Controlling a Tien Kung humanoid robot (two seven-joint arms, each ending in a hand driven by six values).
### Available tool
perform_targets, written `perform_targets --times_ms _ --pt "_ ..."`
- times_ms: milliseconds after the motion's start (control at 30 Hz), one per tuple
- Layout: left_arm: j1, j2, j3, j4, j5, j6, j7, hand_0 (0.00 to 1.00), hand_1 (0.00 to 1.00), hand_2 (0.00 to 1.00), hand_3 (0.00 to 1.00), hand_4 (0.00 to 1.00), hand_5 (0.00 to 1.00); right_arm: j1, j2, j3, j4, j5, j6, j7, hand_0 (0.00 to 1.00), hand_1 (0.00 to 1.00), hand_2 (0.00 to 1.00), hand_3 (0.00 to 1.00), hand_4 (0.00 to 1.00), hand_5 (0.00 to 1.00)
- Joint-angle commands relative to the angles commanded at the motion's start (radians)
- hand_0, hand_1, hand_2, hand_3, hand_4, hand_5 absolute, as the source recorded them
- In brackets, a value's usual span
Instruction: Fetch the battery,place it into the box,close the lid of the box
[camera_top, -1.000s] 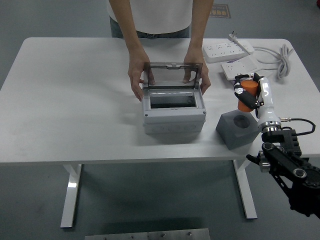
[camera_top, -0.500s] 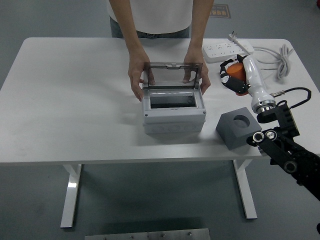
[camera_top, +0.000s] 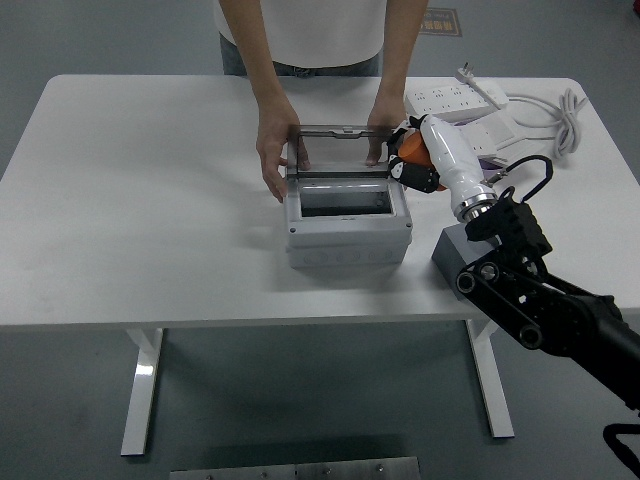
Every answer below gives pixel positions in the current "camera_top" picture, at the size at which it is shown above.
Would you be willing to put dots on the person's left hand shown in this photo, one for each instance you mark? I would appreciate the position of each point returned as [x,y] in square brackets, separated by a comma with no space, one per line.
[385,115]

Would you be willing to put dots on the white table leg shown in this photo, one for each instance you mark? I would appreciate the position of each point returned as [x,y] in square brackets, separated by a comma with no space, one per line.
[140,390]
[490,380]

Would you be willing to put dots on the grey plastic electrical box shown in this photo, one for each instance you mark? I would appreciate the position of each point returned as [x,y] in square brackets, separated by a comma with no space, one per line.
[345,237]

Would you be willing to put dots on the white plug with prongs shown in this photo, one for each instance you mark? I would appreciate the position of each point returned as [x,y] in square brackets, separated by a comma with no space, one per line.
[487,91]

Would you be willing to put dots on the small white socket panel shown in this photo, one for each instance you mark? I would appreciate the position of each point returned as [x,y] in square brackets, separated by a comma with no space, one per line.
[487,137]

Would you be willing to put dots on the large white power strip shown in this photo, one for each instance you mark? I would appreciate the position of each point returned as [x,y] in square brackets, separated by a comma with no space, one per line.
[450,102]

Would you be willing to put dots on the orange cylindrical battery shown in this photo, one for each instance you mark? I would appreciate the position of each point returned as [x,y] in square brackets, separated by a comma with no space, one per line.
[412,150]

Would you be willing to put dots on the person's right forearm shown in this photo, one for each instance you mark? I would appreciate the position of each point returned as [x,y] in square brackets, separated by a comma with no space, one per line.
[255,55]

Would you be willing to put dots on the person's right hand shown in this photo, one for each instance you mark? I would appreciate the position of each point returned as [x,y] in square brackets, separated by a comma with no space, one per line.
[275,140]

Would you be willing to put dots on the purple round disc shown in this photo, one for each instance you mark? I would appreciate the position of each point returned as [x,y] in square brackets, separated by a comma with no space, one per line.
[487,165]

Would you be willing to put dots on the person torso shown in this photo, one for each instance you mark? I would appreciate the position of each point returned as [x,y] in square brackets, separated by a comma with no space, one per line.
[310,30]

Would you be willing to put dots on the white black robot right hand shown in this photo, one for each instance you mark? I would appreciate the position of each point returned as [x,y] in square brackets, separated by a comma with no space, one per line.
[450,150]

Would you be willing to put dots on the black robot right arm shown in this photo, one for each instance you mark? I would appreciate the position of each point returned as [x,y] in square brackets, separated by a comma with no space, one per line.
[540,300]

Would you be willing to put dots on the brown floor sign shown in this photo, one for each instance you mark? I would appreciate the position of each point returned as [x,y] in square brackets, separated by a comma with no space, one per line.
[442,22]

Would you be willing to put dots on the person's left forearm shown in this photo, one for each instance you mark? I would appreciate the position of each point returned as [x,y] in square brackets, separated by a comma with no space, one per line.
[400,50]

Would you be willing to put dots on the grey block with round hole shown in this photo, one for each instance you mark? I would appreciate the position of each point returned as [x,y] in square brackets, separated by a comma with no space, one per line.
[447,252]

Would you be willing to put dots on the grey metal plate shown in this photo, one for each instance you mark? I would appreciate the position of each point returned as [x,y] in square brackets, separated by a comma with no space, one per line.
[295,471]

